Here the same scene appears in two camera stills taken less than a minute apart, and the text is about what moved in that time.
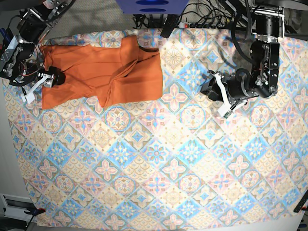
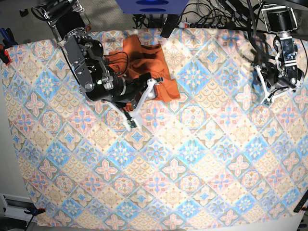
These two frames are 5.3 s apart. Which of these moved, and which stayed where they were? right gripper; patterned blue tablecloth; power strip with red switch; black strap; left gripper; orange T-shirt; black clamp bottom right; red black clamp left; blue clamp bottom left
Moved: left gripper; right gripper; orange T-shirt
Stayed: blue clamp bottom left; black strap; patterned blue tablecloth; red black clamp left; power strip with red switch; black clamp bottom right
